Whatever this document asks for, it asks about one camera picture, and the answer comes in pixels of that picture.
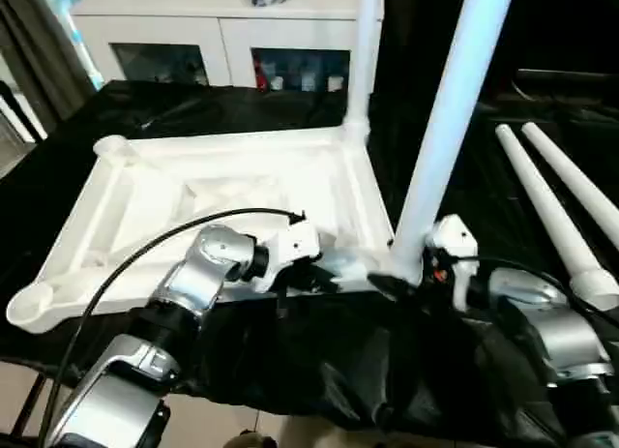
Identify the black glossy mat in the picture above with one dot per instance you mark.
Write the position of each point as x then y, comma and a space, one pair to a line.
338, 361

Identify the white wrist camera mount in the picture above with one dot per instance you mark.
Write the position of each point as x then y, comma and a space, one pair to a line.
295, 245
454, 235

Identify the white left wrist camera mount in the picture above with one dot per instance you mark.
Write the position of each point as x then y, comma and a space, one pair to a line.
295, 245

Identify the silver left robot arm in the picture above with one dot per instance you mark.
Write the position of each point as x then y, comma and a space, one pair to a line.
193, 278

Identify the white plastic table top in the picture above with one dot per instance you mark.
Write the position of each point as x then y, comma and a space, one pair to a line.
217, 158

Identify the light blue plastic wrap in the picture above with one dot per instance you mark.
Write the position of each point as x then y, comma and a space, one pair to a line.
84, 51

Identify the white plastic table leg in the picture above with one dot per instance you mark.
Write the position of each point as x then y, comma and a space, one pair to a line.
365, 56
544, 201
450, 104
568, 177

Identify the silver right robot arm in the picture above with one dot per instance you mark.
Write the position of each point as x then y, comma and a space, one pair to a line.
566, 332

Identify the dark robot torso part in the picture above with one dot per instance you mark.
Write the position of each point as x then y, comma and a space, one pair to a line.
251, 440

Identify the long black bar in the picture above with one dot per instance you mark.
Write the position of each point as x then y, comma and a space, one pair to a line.
570, 75

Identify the grey curtain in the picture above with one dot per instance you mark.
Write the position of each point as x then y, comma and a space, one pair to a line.
38, 46

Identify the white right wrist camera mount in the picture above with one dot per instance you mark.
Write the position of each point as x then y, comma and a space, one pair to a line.
454, 235

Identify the white cabinet with glass doors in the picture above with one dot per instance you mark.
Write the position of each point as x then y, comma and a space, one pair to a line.
217, 27

